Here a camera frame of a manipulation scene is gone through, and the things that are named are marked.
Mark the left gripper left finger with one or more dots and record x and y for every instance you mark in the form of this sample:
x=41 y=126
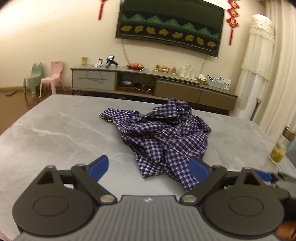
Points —
x=87 y=178

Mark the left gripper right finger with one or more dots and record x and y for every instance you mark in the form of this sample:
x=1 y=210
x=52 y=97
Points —
x=209 y=179

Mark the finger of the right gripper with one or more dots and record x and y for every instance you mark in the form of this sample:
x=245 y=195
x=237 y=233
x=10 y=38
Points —
x=267 y=177

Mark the blue plaid shirt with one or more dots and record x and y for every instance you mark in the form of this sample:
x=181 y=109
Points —
x=163 y=140

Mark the glass jar of yellow tea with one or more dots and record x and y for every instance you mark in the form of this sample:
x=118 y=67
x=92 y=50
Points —
x=282 y=144

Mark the white curtain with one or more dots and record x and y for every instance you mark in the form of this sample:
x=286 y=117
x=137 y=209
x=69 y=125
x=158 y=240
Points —
x=277 y=108

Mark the white floor air conditioner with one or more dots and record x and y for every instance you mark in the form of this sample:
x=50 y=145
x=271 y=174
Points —
x=256 y=66

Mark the long grey TV cabinet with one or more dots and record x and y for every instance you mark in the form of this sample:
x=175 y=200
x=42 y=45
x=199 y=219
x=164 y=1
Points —
x=151 y=85

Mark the clear glasses on tray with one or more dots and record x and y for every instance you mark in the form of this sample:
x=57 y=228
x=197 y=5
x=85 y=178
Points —
x=187 y=72

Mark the pink plastic child chair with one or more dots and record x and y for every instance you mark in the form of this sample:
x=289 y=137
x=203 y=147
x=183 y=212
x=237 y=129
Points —
x=56 y=69

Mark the green plastic child chair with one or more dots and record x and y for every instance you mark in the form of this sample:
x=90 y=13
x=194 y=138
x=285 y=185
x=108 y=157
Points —
x=34 y=79

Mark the yellow cup on cabinet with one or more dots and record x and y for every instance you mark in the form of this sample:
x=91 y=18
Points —
x=84 y=60

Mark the black handheld device on stand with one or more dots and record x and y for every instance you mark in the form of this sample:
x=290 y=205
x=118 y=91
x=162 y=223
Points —
x=111 y=61

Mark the red fruit plate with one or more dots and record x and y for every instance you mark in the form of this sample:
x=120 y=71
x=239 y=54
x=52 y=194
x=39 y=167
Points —
x=135 y=66

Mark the red hanging knot right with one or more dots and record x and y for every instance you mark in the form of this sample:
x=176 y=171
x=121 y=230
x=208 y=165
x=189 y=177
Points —
x=232 y=20

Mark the red hanging knot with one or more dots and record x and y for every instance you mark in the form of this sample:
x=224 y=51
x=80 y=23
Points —
x=232 y=20
x=102 y=3

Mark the red hanging knot left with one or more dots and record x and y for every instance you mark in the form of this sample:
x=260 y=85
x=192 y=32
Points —
x=102 y=3

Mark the wall TV with patterned cover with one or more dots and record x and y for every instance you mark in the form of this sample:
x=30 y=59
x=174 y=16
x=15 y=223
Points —
x=194 y=25

